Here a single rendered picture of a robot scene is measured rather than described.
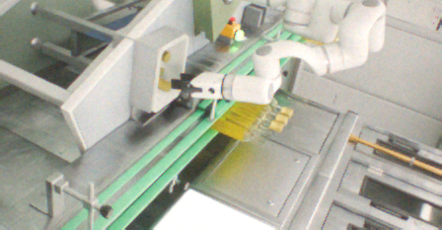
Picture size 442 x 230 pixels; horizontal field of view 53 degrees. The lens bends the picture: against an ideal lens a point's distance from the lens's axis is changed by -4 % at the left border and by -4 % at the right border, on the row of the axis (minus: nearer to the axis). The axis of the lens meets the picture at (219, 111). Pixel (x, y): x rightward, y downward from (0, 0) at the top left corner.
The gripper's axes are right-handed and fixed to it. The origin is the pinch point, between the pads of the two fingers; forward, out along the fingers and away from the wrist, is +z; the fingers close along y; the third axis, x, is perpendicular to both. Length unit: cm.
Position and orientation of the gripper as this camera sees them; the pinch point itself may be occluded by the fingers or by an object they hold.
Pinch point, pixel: (181, 81)
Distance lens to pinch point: 139.3
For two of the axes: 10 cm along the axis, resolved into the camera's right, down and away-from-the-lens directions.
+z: -9.0, -1.3, 4.1
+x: -0.5, -9.2, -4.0
